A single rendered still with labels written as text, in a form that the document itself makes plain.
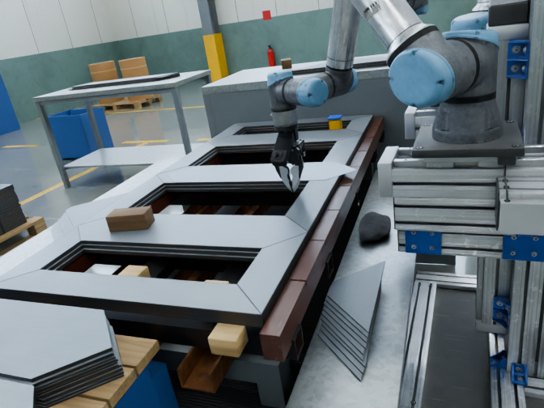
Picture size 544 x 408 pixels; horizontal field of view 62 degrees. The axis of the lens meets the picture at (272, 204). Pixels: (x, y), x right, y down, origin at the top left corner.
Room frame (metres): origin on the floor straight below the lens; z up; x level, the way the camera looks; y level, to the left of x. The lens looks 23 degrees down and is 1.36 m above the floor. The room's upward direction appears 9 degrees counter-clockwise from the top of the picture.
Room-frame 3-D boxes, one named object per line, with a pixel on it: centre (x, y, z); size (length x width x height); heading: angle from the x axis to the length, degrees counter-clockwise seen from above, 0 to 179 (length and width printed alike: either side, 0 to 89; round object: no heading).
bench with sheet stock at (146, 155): (4.56, 1.26, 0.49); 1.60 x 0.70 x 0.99; 68
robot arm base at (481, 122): (1.00, -0.47, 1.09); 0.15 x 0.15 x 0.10
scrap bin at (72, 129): (5.91, 2.33, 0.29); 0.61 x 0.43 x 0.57; 63
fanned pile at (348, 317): (0.87, -0.14, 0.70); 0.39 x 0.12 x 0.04; 157
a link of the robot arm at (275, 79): (1.32, -0.08, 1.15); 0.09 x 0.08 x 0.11; 36
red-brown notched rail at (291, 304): (1.41, -0.27, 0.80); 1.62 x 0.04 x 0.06; 157
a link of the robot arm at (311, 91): (1.25, -0.15, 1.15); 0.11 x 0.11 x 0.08; 36
